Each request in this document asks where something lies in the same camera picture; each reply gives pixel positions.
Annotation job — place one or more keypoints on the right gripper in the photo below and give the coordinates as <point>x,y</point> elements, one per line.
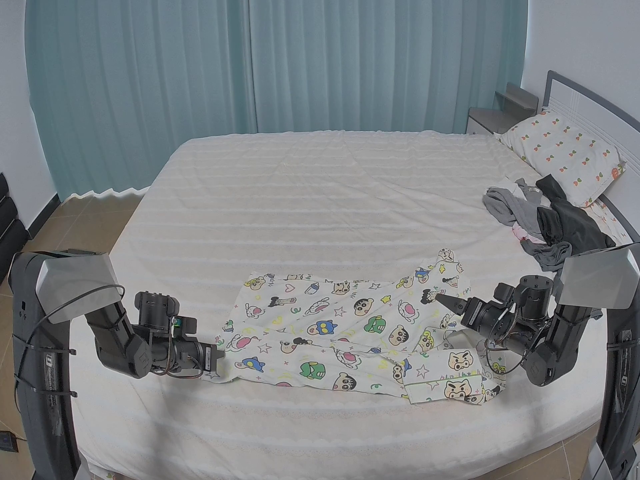
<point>480,315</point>

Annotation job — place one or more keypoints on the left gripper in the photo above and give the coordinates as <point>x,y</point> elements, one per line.
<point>192,355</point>

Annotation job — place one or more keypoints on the white printed pyjama top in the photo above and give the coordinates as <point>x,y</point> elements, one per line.
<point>350,338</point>

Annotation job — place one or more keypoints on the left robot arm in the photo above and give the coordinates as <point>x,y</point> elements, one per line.
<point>50,288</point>

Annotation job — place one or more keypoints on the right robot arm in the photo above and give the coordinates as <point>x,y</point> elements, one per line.
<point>600,278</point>

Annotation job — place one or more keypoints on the pile of clothes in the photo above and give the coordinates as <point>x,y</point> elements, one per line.
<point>565,223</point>

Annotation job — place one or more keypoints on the bed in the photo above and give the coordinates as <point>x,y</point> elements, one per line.
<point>325,208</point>

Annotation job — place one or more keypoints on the cream printed pillow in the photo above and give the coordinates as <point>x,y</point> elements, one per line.
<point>612,220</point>

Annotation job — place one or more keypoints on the white printed pillow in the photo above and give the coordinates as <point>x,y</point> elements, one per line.
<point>565,153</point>

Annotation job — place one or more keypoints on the grey bedside table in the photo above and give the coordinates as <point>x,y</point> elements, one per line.
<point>492,118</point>

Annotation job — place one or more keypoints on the black power strip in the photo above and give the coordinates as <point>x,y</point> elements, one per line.
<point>7,441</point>

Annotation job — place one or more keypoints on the blue-green curtain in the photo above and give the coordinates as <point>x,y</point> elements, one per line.
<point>140,78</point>
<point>390,48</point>

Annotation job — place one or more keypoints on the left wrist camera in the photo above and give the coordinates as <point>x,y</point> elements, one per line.
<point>186,325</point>

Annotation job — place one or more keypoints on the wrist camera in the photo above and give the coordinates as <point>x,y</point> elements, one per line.
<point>186,325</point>
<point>504,294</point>

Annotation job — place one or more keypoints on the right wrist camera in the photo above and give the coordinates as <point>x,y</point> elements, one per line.
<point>504,294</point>

